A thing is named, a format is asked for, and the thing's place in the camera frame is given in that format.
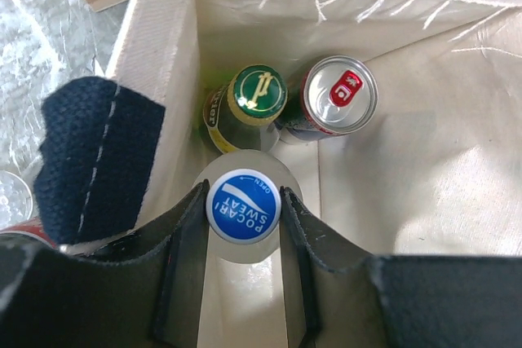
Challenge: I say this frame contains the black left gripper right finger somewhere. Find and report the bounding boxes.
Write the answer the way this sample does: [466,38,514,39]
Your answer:
[279,187,383,344]

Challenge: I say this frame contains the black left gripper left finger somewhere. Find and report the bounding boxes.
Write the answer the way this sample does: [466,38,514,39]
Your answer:
[60,180,210,344]

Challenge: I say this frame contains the clear water bottle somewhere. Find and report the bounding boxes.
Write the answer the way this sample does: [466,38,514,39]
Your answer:
[0,170,33,229]
[196,150,303,264]

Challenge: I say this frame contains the beige canvas tote bag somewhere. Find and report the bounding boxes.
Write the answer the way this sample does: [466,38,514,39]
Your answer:
[32,0,522,348]

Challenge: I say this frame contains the green gold-capped glass bottle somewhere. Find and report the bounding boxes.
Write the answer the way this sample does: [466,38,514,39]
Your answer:
[202,64,288,154]

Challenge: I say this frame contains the red bull can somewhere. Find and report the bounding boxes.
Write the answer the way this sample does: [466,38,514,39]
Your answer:
[276,55,378,144]

